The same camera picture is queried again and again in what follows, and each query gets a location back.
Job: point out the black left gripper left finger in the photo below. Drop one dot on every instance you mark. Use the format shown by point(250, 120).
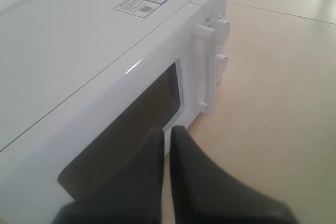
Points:
point(132, 195)

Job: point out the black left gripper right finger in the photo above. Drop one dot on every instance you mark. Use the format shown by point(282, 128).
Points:
point(202, 192)

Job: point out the white microwave door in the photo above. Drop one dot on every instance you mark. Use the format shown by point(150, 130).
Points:
point(75, 151)

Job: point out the white Midea microwave oven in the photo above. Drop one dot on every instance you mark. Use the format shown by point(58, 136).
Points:
point(52, 48)

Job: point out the lower white timer knob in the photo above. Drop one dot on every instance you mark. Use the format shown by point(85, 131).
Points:
point(221, 64)

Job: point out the upper white power knob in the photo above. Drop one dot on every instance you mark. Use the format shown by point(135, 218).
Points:
point(223, 29)

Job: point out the blue white warning sticker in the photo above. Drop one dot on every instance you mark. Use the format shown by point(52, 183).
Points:
point(139, 8)

